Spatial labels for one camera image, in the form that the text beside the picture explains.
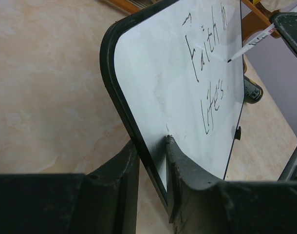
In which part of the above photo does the black white marker pen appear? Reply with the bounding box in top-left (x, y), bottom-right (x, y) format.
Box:
top-left (227, 23), bottom-right (276, 62)

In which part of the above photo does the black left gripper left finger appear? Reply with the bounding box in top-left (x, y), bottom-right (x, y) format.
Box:
top-left (0, 142), bottom-right (139, 234)

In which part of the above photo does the white whiteboard black frame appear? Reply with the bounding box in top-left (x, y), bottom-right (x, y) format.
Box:
top-left (99, 0), bottom-right (244, 207)

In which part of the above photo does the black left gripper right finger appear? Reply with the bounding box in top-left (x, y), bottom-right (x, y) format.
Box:
top-left (166, 136), bottom-right (297, 234)

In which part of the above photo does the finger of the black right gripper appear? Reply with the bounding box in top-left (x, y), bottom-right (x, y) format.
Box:
top-left (269, 12), bottom-right (297, 58)

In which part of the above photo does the orange wooden shelf rack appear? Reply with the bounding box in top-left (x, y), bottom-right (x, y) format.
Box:
top-left (107, 0), bottom-right (282, 74)

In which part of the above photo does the black yellow drink can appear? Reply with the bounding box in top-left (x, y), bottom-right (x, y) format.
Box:
top-left (244, 76), bottom-right (264, 104)

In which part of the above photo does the white paper bag right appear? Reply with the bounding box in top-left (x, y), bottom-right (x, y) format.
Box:
top-left (260, 0), bottom-right (295, 12)

